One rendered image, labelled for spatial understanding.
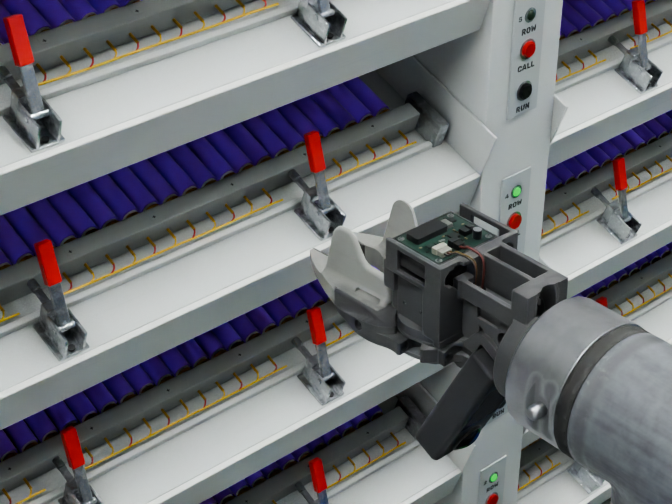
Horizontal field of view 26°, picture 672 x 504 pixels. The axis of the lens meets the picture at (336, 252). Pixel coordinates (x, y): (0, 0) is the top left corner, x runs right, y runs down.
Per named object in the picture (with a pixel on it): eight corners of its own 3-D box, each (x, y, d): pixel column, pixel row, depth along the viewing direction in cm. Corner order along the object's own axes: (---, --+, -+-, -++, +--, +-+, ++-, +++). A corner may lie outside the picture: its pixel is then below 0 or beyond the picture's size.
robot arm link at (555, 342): (645, 418, 93) (541, 483, 88) (587, 383, 97) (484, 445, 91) (658, 301, 89) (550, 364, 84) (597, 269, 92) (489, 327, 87)
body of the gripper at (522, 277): (459, 197, 99) (593, 267, 91) (455, 302, 104) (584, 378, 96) (374, 235, 95) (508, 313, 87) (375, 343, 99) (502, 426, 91)
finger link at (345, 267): (312, 194, 103) (412, 239, 98) (314, 265, 106) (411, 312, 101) (281, 211, 101) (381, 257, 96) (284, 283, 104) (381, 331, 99)
